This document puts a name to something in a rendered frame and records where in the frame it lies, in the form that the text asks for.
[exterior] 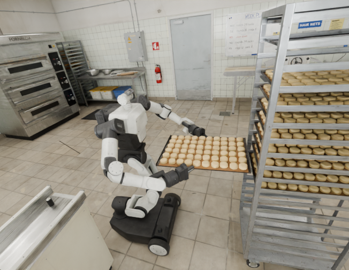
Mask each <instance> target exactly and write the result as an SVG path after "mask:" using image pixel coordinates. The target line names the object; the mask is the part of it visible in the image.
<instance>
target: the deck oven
mask: <svg viewBox="0 0 349 270"><path fill-rule="evenodd" d="M59 39H62V37H61V34H60V33H59V32H56V33H34V34H13V35H0V133H1V134H5V135H6V137H7V138H14V139H23V140H31V141H33V140H34V139H36V138H38V137H40V136H42V135H44V134H45V133H47V132H49V131H51V130H53V129H55V128H56V127H58V126H60V125H62V124H64V123H66V122H67V121H69V120H71V119H73V118H75V117H76V116H78V115H80V114H79V111H80V107H79V105H78V102H77V99H76V97H75V94H74V91H73V88H72V86H71V83H70V81H69V78H68V76H67V73H66V71H65V67H64V65H63V62H62V59H61V57H60V54H59V52H58V49H57V47H56V44H55V42H54V41H55V40H59Z"/></svg>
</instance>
